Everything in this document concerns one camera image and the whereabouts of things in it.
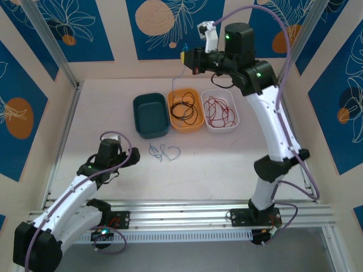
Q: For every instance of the teal plastic bin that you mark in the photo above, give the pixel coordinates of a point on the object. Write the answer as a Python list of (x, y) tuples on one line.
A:
[(150, 119)]

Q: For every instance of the blue floral wall panel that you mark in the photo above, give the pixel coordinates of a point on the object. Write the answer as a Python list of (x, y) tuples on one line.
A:
[(17, 85), (85, 34), (340, 127), (31, 37), (265, 34), (158, 42), (326, 42)]

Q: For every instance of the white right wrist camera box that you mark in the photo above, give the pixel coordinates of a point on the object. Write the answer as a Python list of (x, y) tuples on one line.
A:
[(211, 39)]

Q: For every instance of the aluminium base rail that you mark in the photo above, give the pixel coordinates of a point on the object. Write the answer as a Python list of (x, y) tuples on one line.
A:
[(184, 215)]

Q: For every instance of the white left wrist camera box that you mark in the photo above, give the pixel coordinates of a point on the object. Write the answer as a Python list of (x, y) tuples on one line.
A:
[(110, 139)]

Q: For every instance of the aluminium frame post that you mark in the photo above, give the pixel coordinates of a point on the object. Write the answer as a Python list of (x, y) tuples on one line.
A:
[(330, 249), (302, 42), (53, 45)]

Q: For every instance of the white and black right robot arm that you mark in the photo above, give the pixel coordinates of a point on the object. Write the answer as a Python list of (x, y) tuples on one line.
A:
[(269, 119)]

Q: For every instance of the orange plastic bin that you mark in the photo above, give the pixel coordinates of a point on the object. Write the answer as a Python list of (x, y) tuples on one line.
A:
[(185, 129)]

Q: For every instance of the white plastic bin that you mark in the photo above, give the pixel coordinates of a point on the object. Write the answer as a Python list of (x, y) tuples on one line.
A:
[(221, 129)]

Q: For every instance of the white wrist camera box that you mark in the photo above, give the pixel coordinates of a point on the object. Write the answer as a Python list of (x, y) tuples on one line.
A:
[(110, 139), (211, 39)]

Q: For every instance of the aluminium table side rail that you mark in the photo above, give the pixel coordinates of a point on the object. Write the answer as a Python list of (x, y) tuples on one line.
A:
[(292, 127), (63, 141)]

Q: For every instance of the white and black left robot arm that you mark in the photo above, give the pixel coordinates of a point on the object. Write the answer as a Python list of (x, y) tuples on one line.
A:
[(82, 195)]

